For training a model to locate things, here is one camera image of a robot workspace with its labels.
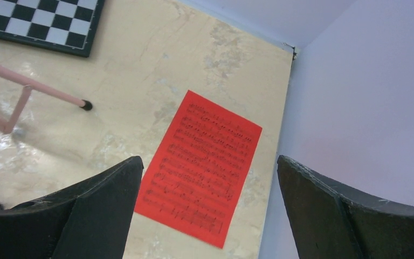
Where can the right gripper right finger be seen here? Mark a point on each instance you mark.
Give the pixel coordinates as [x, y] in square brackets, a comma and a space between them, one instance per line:
[329, 219]

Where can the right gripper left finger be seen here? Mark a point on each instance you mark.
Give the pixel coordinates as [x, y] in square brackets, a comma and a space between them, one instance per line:
[89, 219]

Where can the red sheet music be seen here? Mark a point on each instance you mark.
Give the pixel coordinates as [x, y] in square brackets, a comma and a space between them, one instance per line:
[195, 178]

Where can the black white chessboard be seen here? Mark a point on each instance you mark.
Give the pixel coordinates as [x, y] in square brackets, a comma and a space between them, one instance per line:
[67, 26]

